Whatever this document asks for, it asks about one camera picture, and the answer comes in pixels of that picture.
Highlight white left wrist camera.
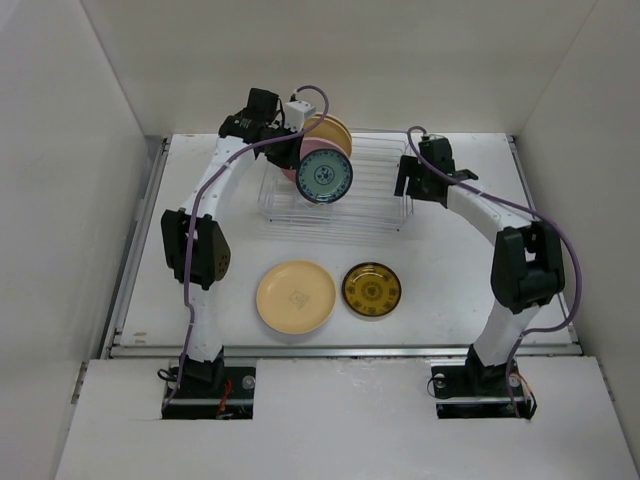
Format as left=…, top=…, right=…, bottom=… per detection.
left=283, top=100, right=316, bottom=132

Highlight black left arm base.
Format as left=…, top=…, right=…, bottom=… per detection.
left=157, top=352, right=257, bottom=421

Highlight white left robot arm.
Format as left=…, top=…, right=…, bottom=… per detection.
left=161, top=88, right=316, bottom=397

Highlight beige plastic plate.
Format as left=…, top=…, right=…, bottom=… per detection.
left=305, top=119, right=328, bottom=140

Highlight blue patterned ceramic plate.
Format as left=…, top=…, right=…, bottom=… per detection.
left=295, top=148, right=354, bottom=204

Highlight white wire dish rack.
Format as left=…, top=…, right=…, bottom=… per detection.
left=258, top=132, right=413, bottom=233

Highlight yellow plastic plate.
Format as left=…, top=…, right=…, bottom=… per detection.
left=256, top=260, right=337, bottom=335

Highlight cream plastic plate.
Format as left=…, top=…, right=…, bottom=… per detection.
left=325, top=115, right=353, bottom=157

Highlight yellow patterned dark plate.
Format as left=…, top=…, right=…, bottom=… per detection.
left=340, top=262, right=402, bottom=321

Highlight pink plastic plate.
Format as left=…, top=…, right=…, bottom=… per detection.
left=281, top=137, right=346, bottom=182

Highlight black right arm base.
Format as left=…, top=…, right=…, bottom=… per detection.
left=427, top=350, right=538, bottom=420

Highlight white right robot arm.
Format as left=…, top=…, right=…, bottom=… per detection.
left=396, top=131, right=565, bottom=394

